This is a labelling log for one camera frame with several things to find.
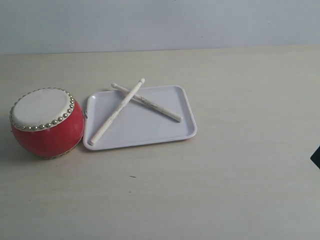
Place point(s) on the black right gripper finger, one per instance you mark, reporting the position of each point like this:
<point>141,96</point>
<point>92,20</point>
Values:
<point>315,157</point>

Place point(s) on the white drumstick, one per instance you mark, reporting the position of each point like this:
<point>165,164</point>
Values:
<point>149,103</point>
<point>117,111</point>

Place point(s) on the small red drum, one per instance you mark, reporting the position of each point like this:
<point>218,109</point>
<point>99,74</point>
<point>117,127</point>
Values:
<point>47,122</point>

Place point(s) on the white plastic tray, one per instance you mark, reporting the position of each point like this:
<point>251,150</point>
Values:
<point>138,124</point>

